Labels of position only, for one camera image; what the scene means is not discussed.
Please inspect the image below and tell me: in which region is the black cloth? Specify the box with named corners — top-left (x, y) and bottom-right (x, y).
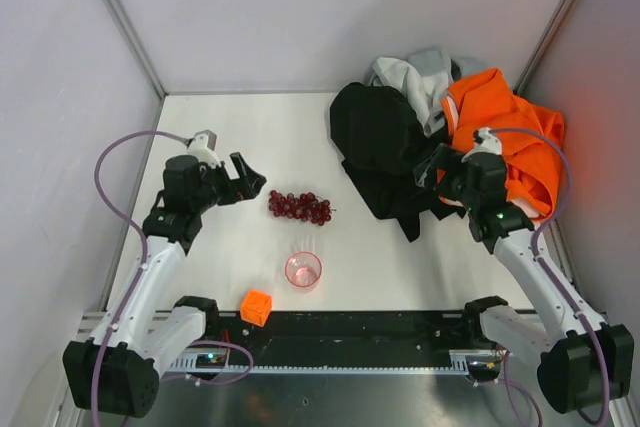
top-left (329, 82), bottom-right (464, 242)

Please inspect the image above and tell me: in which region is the orange cloth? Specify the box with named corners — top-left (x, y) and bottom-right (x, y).
top-left (450, 68), bottom-right (565, 222)

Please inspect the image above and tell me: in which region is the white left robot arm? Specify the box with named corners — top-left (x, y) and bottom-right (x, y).
top-left (63, 152), bottom-right (266, 418)

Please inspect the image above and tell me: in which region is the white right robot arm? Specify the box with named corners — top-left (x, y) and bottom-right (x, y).
top-left (414, 145), bottom-right (634, 413)

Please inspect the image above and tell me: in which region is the grey white cloth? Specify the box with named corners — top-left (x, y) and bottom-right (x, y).
top-left (368, 47), bottom-right (489, 188)

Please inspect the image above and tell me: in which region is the red grape bunch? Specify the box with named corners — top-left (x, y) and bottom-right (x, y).
top-left (267, 190), bottom-right (335, 227)

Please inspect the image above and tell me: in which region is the pink clear plastic cup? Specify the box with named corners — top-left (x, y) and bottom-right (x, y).
top-left (284, 251), bottom-right (322, 289)

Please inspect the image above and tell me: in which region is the orange fabric cube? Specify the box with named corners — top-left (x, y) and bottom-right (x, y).
top-left (239, 289), bottom-right (272, 327)

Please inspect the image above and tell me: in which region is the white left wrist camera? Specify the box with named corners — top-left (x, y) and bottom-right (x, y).
top-left (186, 130), bottom-right (222, 169)

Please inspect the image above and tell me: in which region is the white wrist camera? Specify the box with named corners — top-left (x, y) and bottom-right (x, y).
top-left (462, 127), bottom-right (502, 162)
top-left (186, 130), bottom-right (222, 169)

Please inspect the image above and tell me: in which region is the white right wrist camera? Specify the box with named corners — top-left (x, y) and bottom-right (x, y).
top-left (462, 127), bottom-right (502, 162)

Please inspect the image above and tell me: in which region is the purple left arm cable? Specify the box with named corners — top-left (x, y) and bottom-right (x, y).
top-left (89, 130), bottom-right (255, 427)

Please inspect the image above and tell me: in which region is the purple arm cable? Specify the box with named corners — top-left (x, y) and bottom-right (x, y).
top-left (89, 130), bottom-right (255, 427)
top-left (469, 127), bottom-right (612, 427)

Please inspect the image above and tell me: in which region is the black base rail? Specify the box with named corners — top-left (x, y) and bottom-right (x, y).
top-left (185, 311), bottom-right (502, 369)

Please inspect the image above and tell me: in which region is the slotted cable duct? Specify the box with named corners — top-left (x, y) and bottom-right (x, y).
top-left (166, 350), bottom-right (502, 376)

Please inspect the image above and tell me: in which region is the left aluminium frame post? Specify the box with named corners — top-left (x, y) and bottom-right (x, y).
top-left (102, 0), bottom-right (167, 99)

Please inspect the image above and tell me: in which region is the aluminium frame post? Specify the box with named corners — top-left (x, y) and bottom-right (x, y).
top-left (102, 0), bottom-right (167, 99)
top-left (513, 0), bottom-right (579, 96)

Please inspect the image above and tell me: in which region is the right aluminium frame post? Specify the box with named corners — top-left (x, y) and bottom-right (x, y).
top-left (513, 0), bottom-right (579, 96)

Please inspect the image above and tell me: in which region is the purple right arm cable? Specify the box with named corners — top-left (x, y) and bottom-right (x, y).
top-left (469, 127), bottom-right (612, 427)

